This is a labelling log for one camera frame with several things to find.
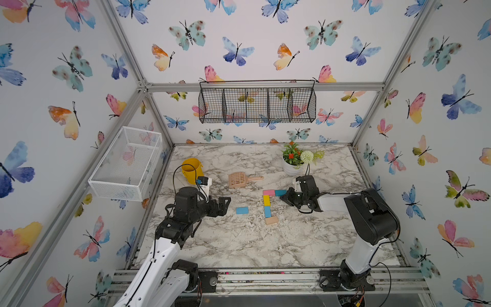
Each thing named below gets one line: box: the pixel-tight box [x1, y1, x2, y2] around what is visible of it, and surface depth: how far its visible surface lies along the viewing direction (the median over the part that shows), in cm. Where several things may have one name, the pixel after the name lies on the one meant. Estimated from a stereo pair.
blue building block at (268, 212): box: [264, 205, 272, 219], surface depth 95 cm
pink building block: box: [262, 189, 275, 196], surface depth 101 cm
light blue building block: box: [235, 206, 249, 215], surface depth 96 cm
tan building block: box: [265, 216, 279, 226], surface depth 92 cm
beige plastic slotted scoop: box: [228, 171, 265, 189], surface depth 105 cm
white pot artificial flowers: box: [281, 141, 326, 176], surface depth 98 cm
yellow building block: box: [262, 195, 271, 207], surface depth 98 cm
